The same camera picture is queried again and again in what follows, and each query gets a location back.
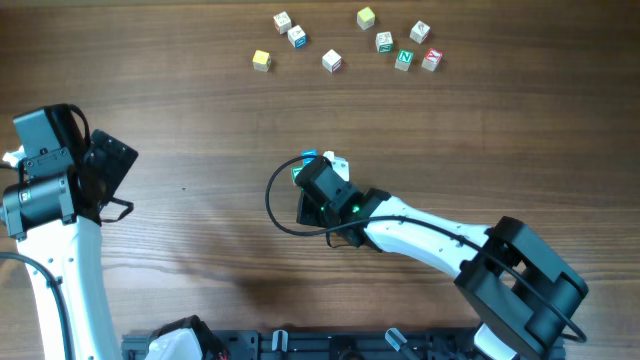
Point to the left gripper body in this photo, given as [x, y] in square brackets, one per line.
[112, 162]

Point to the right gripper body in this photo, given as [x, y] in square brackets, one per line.
[311, 213]

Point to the green wooden block Z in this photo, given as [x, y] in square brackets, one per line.
[295, 172]

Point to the blue wooden letter block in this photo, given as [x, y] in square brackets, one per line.
[309, 155]

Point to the dark green block Z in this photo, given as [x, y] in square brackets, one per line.
[384, 42]

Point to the yellow wooden block top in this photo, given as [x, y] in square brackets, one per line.
[365, 18]

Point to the yellow wooden block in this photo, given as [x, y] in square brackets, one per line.
[261, 61]
[365, 18]

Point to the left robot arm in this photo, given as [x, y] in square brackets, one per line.
[64, 261]

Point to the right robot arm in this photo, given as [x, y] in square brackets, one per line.
[523, 291]

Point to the yellow wooden block left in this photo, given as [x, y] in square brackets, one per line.
[261, 61]

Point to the green wooden block N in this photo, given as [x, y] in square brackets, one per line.
[404, 60]

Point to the blue-edged wooden block A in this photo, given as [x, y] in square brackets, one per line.
[297, 36]

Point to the red wooden letter block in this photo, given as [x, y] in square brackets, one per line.
[432, 59]

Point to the red-edged wooden block top left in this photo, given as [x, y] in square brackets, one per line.
[282, 22]

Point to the plain wooden block bird picture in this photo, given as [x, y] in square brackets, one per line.
[419, 32]

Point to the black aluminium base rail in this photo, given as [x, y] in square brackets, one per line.
[435, 343]

